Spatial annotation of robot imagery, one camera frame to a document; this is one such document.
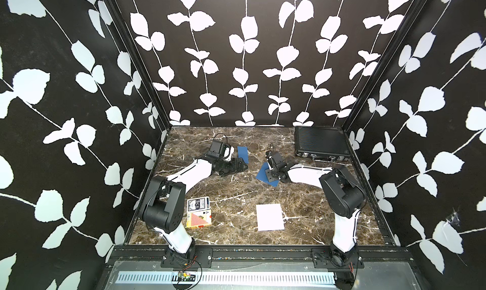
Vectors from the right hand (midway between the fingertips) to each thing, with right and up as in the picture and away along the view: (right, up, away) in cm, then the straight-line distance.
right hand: (268, 169), depth 100 cm
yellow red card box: (-33, -20, -17) cm, 42 cm away
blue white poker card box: (-34, -14, -14) cm, 40 cm away
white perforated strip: (-18, -37, -30) cm, 51 cm away
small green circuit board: (-35, -37, -29) cm, 58 cm away
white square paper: (-1, -19, -16) cm, 25 cm away
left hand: (-14, +3, -10) cm, 17 cm away
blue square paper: (-15, +9, +9) cm, 19 cm away
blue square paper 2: (-4, -3, -2) cm, 5 cm away
